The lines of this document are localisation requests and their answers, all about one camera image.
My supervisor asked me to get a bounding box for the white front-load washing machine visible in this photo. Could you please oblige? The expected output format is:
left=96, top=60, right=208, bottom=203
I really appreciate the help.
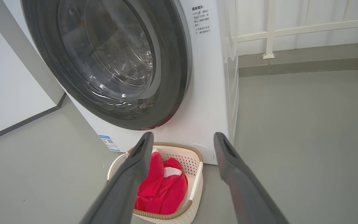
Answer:
left=3, top=0, right=239, bottom=165

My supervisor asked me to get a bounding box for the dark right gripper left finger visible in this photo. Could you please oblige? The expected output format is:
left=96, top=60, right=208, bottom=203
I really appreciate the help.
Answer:
left=79, top=132, right=154, bottom=224

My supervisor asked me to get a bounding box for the blue energy label sticker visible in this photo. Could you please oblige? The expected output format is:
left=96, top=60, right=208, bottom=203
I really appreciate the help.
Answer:
left=99, top=134, right=121, bottom=152

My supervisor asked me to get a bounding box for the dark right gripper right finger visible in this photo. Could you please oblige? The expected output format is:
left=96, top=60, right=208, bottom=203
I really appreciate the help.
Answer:
left=213, top=132, right=290, bottom=224

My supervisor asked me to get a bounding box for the cream basket with brown rim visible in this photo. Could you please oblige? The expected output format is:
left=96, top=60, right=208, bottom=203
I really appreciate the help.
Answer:
left=106, top=142, right=204, bottom=224

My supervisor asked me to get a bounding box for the white metal railing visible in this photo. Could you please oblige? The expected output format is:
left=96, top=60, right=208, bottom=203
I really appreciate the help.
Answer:
left=226, top=0, right=358, bottom=59

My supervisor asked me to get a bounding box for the black-rimmed glass washer door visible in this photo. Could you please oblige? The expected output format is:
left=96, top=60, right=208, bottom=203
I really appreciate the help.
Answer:
left=21, top=0, right=193, bottom=131

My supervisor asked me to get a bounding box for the red and white garment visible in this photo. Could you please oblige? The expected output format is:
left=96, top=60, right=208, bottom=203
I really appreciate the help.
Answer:
left=135, top=149, right=189, bottom=216

